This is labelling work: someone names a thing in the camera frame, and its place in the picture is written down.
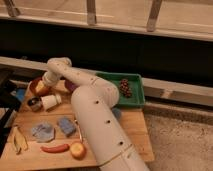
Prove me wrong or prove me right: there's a red bowl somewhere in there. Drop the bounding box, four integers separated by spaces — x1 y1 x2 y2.
29 77 51 96

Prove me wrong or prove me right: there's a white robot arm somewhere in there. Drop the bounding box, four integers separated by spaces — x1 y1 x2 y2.
42 57 150 171

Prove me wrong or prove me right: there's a white paper cup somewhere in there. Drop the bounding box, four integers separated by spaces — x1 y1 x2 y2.
41 94 62 111

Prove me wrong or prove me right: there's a blue object beside table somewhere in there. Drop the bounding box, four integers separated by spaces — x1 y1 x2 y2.
15 88 26 102

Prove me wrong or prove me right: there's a purple bowl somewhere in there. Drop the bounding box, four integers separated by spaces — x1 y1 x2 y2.
64 80 77 93

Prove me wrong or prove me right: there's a black chair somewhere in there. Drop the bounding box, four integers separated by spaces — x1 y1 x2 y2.
0 68 21 156

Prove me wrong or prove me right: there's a light blue cloth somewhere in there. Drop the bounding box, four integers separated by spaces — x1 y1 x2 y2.
31 122 55 143

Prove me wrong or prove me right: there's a blue sponge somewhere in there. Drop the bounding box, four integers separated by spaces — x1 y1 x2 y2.
57 117 76 137

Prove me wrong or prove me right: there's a red sausage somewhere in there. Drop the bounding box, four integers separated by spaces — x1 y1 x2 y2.
40 144 69 153

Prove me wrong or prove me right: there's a blue plastic cup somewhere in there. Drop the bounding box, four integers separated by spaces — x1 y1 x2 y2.
111 108 122 120

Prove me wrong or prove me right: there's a dark grape bunch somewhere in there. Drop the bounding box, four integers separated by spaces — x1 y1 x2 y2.
119 79 132 98

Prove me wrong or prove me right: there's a green plastic tray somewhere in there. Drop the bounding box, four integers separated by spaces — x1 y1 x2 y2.
96 72 145 108

